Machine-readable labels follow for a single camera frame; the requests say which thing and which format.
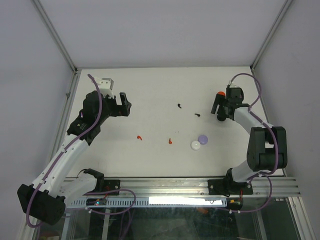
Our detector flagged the orange round case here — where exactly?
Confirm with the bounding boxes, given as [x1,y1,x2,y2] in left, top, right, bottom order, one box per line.
[217,91,226,97]

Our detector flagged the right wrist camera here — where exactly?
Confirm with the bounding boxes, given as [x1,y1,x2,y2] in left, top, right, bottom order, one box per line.
[226,83,243,98]

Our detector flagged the aluminium frame post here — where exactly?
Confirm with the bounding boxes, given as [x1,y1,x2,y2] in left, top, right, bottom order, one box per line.
[250,0,295,73]
[31,0,78,73]

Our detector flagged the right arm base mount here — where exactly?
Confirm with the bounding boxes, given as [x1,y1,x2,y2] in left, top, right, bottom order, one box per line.
[207,178,253,197]

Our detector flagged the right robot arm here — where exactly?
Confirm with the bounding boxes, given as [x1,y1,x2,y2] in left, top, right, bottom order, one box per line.
[208,86,288,195]

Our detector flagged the white slotted cable duct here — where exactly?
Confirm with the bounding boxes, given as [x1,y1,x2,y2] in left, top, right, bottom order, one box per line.
[69,196,227,209]

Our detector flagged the white charging case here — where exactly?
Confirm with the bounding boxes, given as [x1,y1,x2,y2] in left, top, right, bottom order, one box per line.
[190,140,201,151]

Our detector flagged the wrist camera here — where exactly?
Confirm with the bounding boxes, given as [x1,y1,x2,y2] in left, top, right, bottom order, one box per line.
[226,83,243,98]
[94,77,115,98]

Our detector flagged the left aluminium frame post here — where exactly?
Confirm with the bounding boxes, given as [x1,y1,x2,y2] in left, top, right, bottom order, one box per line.
[31,0,78,73]

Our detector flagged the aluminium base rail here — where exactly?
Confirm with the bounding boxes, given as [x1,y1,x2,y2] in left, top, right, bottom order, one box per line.
[63,176,300,197]

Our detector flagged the right aluminium frame post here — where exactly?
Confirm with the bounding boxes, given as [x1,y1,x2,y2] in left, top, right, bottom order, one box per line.
[250,0,295,73]

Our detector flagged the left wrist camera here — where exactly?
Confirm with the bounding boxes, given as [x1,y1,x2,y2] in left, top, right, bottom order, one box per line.
[94,77,115,98]

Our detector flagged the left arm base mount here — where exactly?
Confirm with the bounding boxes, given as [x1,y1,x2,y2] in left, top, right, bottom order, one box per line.
[84,178,121,196]

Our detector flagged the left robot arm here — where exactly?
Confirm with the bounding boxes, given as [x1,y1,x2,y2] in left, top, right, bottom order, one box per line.
[17,90,132,228]

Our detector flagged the purple charging case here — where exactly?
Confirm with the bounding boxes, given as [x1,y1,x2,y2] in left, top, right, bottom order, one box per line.
[197,134,209,145]

